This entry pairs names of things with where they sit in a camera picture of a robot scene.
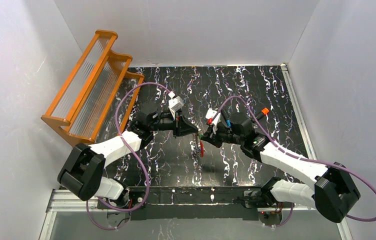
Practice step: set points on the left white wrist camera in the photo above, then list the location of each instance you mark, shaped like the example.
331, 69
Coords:
174, 104

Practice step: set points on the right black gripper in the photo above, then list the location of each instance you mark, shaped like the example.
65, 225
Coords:
216, 135

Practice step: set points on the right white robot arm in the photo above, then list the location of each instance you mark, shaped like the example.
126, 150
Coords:
329, 190

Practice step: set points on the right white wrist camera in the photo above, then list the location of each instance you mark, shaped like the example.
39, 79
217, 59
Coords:
212, 117

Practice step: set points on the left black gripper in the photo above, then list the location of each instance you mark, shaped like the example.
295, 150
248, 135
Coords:
178, 125

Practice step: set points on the orange ribbed plastic rack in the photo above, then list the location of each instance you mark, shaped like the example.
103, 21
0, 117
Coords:
82, 104

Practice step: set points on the black marker blue cap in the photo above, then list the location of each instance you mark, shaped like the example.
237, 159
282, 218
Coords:
228, 123

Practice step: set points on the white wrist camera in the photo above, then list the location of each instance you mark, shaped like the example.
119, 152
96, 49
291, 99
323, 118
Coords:
174, 104
212, 117

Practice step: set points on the black marker orange cap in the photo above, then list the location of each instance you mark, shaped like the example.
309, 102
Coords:
263, 113

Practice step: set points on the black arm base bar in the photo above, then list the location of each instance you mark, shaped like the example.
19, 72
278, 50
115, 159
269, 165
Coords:
204, 202

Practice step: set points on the metal keyring red grip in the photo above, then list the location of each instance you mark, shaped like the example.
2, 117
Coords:
198, 146

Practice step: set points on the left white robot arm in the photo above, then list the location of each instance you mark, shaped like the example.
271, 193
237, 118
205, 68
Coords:
82, 173

